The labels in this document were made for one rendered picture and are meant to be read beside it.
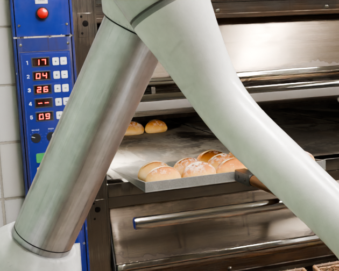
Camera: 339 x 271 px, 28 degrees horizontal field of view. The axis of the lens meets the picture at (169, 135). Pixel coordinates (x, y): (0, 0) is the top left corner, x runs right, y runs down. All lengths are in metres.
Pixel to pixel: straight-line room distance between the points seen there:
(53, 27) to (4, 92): 0.21
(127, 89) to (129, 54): 0.05
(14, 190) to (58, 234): 0.82
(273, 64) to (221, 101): 1.26
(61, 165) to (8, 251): 0.16
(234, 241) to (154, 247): 0.25
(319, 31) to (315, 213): 1.47
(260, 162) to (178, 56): 0.15
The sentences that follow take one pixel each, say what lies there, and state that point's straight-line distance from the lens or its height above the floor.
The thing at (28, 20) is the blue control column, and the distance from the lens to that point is 1.80.
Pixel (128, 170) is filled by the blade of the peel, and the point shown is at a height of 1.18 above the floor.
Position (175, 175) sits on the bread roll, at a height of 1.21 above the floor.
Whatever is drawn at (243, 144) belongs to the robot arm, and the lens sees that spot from 0.75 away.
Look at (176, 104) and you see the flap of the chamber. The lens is 1.77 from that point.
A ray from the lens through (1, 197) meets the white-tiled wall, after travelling 1.86.
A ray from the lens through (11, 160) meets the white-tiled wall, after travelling 1.85.
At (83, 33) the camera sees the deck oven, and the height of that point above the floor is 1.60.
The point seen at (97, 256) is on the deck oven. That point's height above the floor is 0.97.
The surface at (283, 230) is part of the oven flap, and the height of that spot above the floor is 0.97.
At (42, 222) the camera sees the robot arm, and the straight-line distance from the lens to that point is 1.04.
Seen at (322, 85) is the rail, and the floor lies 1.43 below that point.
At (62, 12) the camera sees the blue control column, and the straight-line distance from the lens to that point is 1.81.
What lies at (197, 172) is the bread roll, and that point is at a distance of 1.82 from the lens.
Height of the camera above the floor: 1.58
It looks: 8 degrees down
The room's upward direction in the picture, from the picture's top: 3 degrees counter-clockwise
